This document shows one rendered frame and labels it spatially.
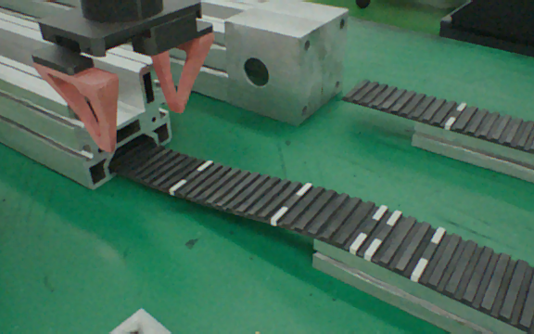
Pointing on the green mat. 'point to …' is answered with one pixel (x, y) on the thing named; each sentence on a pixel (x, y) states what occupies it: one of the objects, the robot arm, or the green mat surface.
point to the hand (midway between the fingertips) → (142, 121)
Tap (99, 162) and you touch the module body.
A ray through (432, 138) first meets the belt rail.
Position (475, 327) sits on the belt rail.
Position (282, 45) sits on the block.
